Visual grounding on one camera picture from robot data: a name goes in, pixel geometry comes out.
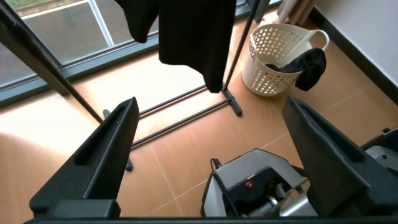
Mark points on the black clothes rack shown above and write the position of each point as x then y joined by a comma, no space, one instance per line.
233,104

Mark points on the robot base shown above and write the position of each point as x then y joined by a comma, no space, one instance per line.
248,161

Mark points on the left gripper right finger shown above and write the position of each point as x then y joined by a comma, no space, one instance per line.
335,174

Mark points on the white laundry basket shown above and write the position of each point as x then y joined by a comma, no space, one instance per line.
303,40

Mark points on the window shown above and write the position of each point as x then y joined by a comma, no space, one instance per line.
93,65

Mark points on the beige curtain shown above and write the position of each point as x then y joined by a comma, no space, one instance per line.
295,11

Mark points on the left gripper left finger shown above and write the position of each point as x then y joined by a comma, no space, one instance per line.
102,174

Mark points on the black garment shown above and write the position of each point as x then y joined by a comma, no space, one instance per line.
311,68

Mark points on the black shorts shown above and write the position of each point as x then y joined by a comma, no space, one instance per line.
192,37

